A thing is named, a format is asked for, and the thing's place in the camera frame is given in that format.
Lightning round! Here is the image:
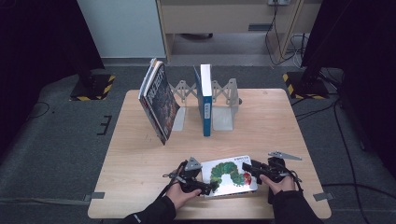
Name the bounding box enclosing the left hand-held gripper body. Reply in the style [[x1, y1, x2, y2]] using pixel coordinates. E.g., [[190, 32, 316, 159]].
[[162, 156, 208, 195]]

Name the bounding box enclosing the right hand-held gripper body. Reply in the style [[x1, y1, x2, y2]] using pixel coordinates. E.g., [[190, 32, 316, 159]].
[[255, 150, 303, 185]]

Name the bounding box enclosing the white caterpillar picture book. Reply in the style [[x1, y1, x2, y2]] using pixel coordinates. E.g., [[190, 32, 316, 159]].
[[200, 154, 260, 199]]

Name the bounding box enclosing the white expandable metal book rack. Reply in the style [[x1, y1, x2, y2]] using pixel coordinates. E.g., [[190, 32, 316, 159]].
[[169, 77, 243, 133]]

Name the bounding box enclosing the thick blue book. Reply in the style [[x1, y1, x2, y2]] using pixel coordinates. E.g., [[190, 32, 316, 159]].
[[192, 63, 214, 138]]

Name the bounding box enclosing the person's right hand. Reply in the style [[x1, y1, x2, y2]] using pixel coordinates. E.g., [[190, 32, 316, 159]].
[[259, 174, 297, 196]]

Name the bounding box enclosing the person's left hand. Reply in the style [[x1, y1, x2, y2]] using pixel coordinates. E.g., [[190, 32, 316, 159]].
[[165, 181, 203, 211]]

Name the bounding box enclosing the dark illustrated cover book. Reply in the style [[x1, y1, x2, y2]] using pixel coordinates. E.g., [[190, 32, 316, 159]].
[[138, 62, 181, 147]]

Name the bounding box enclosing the black stand with striped base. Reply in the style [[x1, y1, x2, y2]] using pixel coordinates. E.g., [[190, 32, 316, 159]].
[[68, 55, 117, 103], [281, 52, 331, 101]]

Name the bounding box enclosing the dark object under desk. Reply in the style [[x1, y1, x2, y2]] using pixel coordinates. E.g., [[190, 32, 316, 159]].
[[179, 32, 214, 41]]

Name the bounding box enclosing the black curtain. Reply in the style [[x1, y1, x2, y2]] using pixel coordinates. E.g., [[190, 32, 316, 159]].
[[301, 0, 396, 171], [0, 0, 106, 104]]

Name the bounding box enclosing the light wooden desk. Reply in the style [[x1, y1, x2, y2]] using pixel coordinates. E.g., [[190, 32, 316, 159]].
[[155, 0, 312, 63]]

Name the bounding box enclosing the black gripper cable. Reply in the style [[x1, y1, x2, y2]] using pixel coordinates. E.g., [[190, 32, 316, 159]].
[[279, 167, 304, 192], [157, 161, 188, 200]]

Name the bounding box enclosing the grey table edge bracket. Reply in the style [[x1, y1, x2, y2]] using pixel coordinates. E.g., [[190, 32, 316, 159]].
[[312, 191, 334, 203], [83, 191, 106, 203]]

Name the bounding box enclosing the black floor cable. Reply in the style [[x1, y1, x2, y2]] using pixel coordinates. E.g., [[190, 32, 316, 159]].
[[331, 99, 362, 224], [292, 96, 339, 120], [26, 101, 51, 120], [320, 182, 396, 200]]

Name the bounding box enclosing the white cable bundle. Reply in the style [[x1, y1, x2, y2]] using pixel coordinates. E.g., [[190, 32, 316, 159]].
[[288, 34, 309, 68]]

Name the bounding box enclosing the black socket cable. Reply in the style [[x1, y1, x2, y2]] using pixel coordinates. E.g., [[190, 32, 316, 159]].
[[264, 3, 304, 67]]

